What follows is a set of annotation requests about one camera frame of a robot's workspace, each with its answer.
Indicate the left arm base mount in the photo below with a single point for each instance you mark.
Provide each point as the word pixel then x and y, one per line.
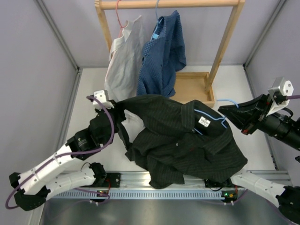
pixel 111 180

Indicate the dark pinstriped shirt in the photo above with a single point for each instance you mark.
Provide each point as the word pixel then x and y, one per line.
pixel 178 141

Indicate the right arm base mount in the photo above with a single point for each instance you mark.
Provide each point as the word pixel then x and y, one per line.
pixel 216 186

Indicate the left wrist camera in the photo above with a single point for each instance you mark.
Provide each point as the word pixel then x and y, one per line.
pixel 103 98

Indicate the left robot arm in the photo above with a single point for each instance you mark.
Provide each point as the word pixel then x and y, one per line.
pixel 39 184

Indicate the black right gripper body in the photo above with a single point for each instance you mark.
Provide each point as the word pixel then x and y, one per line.
pixel 260 117

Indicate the blue checked shirt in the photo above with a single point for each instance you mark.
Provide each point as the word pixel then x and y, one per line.
pixel 162 57

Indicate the wooden clothes rack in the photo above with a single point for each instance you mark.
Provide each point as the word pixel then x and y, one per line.
pixel 189 85

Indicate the aluminium frame post left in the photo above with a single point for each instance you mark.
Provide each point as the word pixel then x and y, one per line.
pixel 61 41

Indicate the blue hanger under blue shirt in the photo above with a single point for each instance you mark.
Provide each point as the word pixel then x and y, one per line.
pixel 156 11

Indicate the white shirt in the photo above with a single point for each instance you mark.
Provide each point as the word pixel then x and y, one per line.
pixel 125 61

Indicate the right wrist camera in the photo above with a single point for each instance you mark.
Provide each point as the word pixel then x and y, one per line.
pixel 279 92

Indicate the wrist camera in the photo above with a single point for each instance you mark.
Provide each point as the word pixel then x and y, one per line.
pixel 279 92
pixel 103 98

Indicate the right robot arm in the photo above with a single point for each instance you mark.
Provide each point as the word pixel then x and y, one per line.
pixel 285 198

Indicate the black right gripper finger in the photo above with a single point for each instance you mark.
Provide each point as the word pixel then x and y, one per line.
pixel 245 110
pixel 242 121

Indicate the aluminium frame post right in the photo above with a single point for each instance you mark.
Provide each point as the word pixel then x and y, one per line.
pixel 263 34

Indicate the aluminium frame post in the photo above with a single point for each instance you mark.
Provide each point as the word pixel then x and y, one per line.
pixel 61 41
pixel 263 34

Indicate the pink hanger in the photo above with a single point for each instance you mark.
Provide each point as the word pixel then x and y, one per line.
pixel 119 20

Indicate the perforated cable duct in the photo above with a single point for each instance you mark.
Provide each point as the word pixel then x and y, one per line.
pixel 152 194

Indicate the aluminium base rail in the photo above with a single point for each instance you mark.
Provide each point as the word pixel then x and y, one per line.
pixel 141 180

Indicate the light blue hanger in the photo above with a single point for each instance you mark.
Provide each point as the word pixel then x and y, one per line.
pixel 222 119

